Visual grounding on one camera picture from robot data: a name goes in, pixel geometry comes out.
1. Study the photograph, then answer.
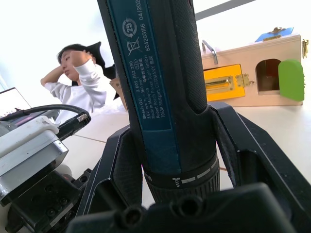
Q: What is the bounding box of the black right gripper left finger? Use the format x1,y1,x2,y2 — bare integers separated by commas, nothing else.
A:
76,125,147,217

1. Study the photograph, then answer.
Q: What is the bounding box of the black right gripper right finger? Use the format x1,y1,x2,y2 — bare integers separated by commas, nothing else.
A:
207,101,311,230

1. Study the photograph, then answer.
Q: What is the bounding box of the blue black electric screwdriver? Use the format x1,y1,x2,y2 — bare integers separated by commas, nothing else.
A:
97,0,221,211

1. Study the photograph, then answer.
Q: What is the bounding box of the green arched box door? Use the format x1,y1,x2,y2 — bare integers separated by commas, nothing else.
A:
277,59,305,102

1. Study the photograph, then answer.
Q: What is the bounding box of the brown wooden box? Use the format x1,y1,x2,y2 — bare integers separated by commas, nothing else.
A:
109,78,128,112

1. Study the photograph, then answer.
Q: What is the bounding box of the yellow box door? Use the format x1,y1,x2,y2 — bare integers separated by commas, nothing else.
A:
203,64,245,102

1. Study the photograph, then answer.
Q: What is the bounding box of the wooden lock box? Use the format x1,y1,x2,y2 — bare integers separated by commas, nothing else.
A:
201,33,305,107

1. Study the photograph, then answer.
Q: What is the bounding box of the brass hinge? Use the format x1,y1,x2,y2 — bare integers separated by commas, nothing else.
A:
234,73,255,87

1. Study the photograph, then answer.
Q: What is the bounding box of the brass slide bolt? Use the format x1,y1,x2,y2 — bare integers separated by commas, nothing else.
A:
206,75,235,94

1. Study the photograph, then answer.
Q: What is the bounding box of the person in white shirt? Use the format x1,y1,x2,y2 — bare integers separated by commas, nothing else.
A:
40,43,123,125

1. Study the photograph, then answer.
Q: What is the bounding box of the open laptop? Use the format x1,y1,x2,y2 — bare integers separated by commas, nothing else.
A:
0,87,32,119

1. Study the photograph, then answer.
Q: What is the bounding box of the brass hasp latch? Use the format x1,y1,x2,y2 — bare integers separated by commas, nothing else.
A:
301,38,310,59

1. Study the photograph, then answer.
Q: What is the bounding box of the black office chair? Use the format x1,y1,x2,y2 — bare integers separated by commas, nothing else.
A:
71,41,121,100

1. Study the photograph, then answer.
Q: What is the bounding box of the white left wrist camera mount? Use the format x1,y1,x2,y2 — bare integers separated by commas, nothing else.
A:
0,116,69,195

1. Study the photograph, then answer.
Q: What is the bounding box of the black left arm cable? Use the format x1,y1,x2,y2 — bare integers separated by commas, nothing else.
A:
0,104,92,142

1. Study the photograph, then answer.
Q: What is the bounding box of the silver metal handle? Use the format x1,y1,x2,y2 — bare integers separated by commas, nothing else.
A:
201,39,219,65

